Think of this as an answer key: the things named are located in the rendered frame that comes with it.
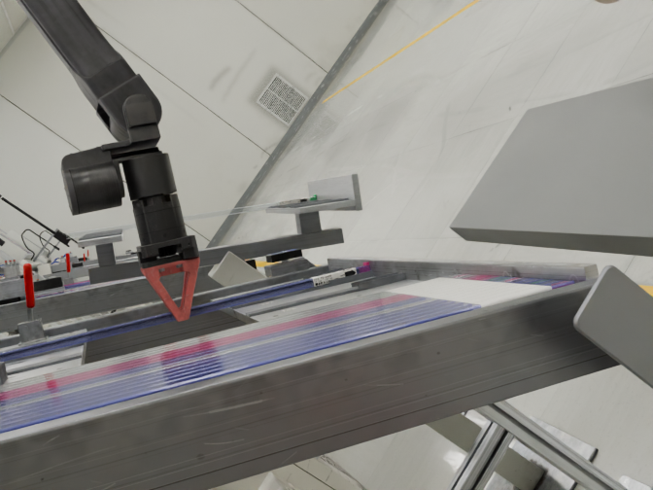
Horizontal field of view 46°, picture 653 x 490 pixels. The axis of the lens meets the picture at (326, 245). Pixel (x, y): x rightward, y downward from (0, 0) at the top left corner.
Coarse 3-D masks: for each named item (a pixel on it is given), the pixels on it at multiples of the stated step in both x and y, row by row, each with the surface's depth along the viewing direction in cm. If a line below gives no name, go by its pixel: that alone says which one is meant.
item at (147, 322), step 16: (272, 288) 97; (288, 288) 98; (304, 288) 98; (208, 304) 95; (224, 304) 95; (144, 320) 93; (160, 320) 93; (176, 320) 94; (80, 336) 90; (96, 336) 91; (0, 352) 89; (16, 352) 88; (32, 352) 89
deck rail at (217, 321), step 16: (304, 272) 118; (320, 272) 119; (224, 288) 115; (240, 288) 116; (256, 288) 116; (160, 304) 112; (176, 304) 113; (192, 304) 114; (80, 320) 111; (96, 320) 110; (112, 320) 110; (128, 320) 111; (192, 320) 114; (208, 320) 114; (224, 320) 115; (240, 320) 116; (16, 336) 107; (112, 336) 110; (128, 336) 111; (144, 336) 112; (160, 336) 112; (176, 336) 113; (192, 336) 114; (96, 352) 110; (112, 352) 110; (128, 352) 111
